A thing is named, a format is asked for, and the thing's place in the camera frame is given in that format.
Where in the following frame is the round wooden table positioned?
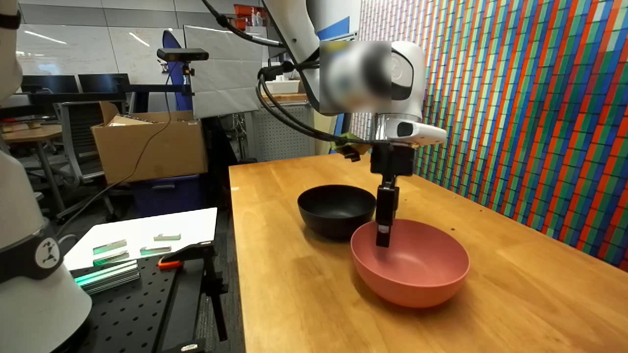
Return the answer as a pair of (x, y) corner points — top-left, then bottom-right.
(0, 122), (64, 147)

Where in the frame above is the grey cabinet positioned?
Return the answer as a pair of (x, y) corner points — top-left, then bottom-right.
(249, 104), (315, 163)

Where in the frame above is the cardboard box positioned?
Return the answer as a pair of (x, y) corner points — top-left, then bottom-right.
(90, 110), (209, 187)

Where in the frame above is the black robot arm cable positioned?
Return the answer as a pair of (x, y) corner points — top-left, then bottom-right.
(200, 0), (360, 149)

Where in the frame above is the white foam board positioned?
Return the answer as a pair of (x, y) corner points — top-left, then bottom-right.
(182, 24), (264, 122)

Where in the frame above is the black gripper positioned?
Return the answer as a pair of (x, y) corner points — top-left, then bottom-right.
(368, 144), (415, 249)

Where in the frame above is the white paper sheet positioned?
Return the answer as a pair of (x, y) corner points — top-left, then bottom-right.
(62, 206), (219, 273)

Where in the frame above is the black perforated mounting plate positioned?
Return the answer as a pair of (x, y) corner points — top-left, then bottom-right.
(60, 257), (217, 353)

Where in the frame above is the brown pink bowl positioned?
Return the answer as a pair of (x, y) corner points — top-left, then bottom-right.
(347, 218), (472, 310)

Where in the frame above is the black stereo camera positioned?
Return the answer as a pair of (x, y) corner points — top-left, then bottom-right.
(154, 46), (209, 65)

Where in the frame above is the red shelf item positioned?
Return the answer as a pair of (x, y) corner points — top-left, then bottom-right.
(231, 2), (270, 34)

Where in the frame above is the black bowl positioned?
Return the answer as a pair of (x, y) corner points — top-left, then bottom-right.
(296, 183), (378, 242)

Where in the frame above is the black computer monitor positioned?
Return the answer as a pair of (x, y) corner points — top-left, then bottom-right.
(76, 71), (131, 98)
(39, 73), (82, 98)

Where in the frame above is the small white box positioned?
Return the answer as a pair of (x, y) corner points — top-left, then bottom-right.
(262, 77), (304, 98)

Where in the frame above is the orange clamp handle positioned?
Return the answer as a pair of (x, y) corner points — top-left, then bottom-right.
(154, 257), (186, 273)

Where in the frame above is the blue storage bin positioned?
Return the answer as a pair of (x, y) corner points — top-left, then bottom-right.
(129, 175), (203, 218)

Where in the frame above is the beige board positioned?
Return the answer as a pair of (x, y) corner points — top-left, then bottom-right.
(309, 110), (343, 157)

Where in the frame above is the black camera cable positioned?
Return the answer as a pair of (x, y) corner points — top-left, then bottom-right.
(54, 61), (176, 234)

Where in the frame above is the grey office chair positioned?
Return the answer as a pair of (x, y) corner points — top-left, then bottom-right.
(52, 98), (115, 218)

